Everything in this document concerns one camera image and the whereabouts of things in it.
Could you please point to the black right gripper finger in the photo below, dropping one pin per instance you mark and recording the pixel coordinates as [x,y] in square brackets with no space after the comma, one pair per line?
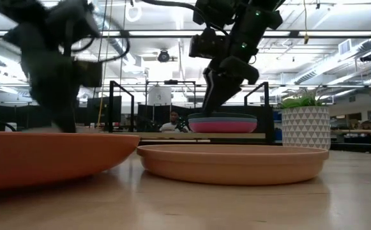
[222,92]
[207,81]

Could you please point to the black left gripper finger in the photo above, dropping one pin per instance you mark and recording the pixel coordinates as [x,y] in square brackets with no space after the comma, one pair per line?
[60,119]
[72,119]

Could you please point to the blue plate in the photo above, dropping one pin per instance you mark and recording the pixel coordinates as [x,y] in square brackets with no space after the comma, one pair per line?
[223,120]

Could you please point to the pink plate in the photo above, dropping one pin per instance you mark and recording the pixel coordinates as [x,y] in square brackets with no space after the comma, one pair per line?
[223,127]

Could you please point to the orange plate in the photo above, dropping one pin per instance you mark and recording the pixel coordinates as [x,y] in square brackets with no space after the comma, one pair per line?
[44,159]

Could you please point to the peach plate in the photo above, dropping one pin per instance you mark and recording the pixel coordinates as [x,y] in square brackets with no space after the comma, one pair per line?
[233,166]

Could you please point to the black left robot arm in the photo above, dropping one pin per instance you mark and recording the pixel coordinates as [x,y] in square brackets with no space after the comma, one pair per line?
[44,19]

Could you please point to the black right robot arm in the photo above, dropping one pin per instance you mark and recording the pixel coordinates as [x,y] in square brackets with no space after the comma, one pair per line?
[252,16]

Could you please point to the wooden shelf board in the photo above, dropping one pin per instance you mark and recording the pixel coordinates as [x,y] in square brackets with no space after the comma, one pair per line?
[159,135]

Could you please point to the black monitor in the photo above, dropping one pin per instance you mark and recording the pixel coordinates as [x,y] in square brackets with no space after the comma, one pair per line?
[108,108]

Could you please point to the black round hanging device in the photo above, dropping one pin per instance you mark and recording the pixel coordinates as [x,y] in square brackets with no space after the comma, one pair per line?
[163,56]

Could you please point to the person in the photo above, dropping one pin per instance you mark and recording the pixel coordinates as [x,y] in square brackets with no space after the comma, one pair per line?
[173,127]

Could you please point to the overhead rig light bar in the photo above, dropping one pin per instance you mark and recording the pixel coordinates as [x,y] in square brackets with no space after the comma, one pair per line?
[172,33]

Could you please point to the green succulent plant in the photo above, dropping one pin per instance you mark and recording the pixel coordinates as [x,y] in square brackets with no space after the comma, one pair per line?
[297,102]

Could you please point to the white triangle-patterned plant pot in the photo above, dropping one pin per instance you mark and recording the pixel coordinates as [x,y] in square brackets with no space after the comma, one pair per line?
[305,127]

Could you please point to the wooden background desk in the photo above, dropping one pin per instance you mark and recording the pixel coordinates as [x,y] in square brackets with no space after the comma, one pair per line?
[357,131]

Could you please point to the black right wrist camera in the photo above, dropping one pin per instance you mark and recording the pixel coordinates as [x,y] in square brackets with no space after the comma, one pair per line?
[207,46]

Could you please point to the black metal shelf frame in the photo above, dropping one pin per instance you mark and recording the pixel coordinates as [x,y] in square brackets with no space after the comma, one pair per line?
[111,105]

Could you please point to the black ceiling camera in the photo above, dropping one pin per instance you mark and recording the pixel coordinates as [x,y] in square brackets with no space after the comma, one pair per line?
[367,57]

